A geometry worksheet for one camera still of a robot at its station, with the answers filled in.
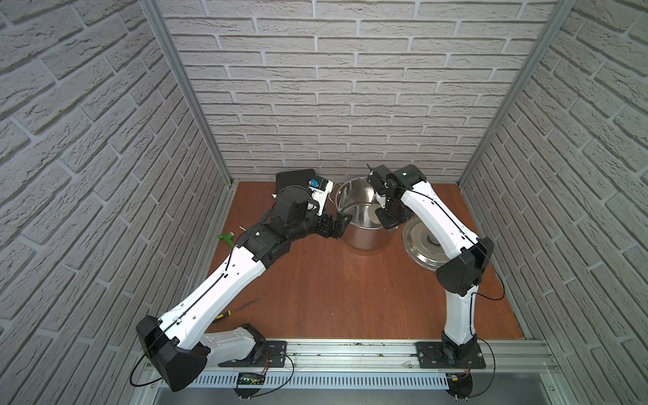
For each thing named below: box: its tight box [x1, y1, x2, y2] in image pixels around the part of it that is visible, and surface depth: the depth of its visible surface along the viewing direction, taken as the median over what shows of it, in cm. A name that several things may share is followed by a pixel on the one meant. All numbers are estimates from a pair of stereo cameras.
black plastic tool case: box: [275, 168, 316, 195], surface depth 120 cm
